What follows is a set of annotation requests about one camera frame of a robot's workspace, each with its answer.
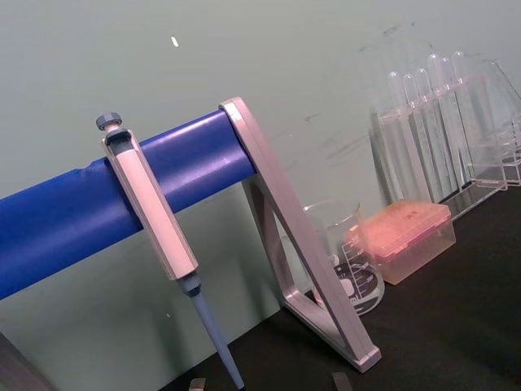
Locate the black table cloth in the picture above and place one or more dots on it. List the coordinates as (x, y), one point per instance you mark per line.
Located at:
(439, 326)

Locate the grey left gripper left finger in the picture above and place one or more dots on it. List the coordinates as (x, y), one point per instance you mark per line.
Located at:
(198, 385)

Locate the pink pipette tip box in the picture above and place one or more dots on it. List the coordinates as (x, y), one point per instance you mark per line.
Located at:
(411, 232)

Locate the clear acrylic stepped holder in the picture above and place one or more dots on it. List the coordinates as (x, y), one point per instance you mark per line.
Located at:
(494, 163)

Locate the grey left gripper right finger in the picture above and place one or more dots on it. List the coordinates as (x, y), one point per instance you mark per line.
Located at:
(342, 383)

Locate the clear glass beaker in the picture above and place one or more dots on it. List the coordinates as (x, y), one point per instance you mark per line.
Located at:
(358, 285)

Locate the clear test tube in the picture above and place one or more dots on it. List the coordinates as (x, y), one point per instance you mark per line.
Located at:
(434, 71)
(410, 91)
(422, 83)
(459, 67)
(446, 73)
(397, 93)

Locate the white and blue pipette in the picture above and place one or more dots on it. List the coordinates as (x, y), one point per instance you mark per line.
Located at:
(151, 212)

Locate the clear acrylic test tube rack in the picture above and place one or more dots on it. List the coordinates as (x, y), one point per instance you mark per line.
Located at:
(452, 171)

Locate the pipette stand with blue bar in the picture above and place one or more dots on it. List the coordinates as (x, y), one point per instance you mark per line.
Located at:
(53, 220)

